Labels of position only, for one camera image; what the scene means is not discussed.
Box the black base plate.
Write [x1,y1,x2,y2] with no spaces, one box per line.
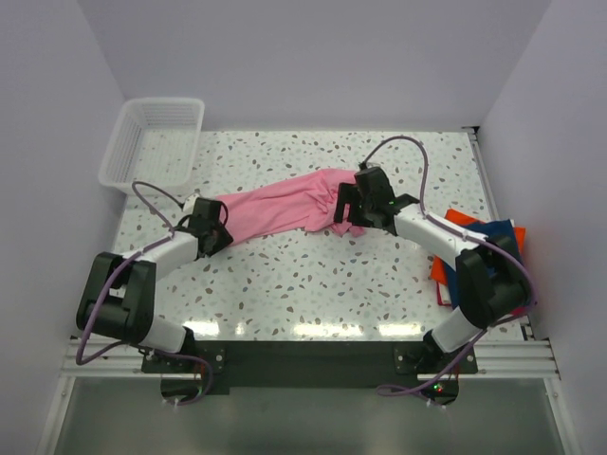
[141,341,457,399]

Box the orange folded t shirt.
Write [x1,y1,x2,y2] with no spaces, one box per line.
[429,209,526,285]

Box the aluminium right side rail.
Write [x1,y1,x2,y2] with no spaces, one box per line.
[463,127,536,341]

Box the pink t shirt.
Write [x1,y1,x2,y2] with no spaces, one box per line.
[217,169,364,244]

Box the blue folded t shirt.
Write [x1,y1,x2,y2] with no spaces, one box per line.
[443,218,527,312]

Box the red folded t shirt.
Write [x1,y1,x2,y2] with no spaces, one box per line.
[434,282,528,319]

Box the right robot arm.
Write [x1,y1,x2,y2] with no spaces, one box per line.
[334,167,534,373]

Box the aluminium rail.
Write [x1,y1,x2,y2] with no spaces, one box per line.
[60,337,561,378]
[463,127,536,341]

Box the white plastic basket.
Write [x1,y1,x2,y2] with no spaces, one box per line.
[98,97,205,195]

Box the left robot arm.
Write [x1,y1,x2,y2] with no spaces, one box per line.
[76,197,233,372]

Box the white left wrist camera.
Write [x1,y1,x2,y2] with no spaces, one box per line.
[182,192,200,211]

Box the aluminium front rail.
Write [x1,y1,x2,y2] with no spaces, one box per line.
[60,337,561,378]

